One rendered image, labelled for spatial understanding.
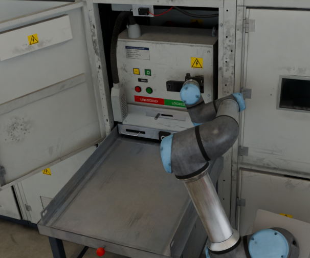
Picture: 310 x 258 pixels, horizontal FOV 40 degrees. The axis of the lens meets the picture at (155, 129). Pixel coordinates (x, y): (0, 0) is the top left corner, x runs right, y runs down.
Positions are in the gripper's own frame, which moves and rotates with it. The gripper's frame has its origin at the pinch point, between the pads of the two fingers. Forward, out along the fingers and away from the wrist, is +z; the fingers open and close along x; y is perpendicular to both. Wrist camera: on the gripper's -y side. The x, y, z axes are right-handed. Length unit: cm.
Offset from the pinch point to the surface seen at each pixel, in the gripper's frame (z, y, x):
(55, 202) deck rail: -38, -55, -45
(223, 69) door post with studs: -8.8, 15.5, 5.7
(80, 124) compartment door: 8, -56, -23
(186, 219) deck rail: -43, 0, -48
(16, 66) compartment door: -21, -73, 11
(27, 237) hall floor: 49, -114, -113
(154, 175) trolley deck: -12.8, -16.0, -42.3
